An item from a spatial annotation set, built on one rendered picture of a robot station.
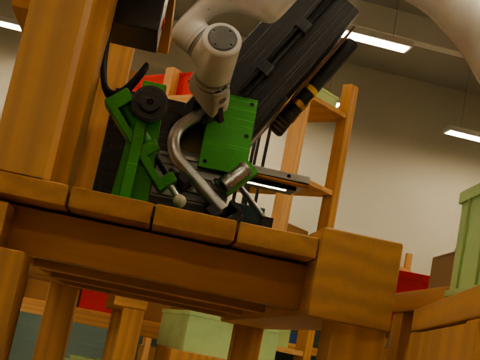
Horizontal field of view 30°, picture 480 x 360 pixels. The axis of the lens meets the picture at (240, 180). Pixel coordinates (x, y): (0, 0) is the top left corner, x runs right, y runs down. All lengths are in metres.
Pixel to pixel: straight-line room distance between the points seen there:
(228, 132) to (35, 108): 0.75
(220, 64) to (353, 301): 0.63
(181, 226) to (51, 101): 0.30
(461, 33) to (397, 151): 10.13
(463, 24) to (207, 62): 0.53
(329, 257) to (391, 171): 10.45
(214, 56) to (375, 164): 10.07
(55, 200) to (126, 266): 0.17
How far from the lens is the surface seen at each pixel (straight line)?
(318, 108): 5.17
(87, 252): 1.55
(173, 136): 2.09
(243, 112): 2.18
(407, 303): 1.79
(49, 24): 1.55
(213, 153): 2.12
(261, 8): 1.92
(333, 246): 1.50
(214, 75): 1.92
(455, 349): 1.04
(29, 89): 1.52
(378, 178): 11.86
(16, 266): 1.47
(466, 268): 1.26
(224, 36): 1.87
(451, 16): 1.90
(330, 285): 1.49
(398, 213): 11.88
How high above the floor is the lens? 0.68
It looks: 10 degrees up
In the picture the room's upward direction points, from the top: 11 degrees clockwise
